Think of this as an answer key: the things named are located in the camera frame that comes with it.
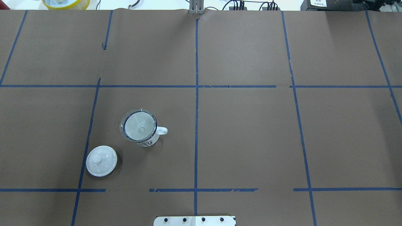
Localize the white round mug lid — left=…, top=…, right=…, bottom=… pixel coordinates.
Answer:
left=86, top=145, right=118, bottom=177

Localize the black device with label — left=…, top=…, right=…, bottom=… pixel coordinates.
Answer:
left=300, top=0, right=366, bottom=12

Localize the white enamel mug blue rim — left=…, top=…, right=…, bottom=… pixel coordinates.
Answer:
left=120, top=109, right=168, bottom=148

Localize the aluminium frame post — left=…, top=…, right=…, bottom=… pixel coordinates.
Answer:
left=188, top=0, right=205, bottom=14

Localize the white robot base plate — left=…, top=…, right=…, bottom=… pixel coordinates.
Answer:
left=153, top=216, right=236, bottom=226

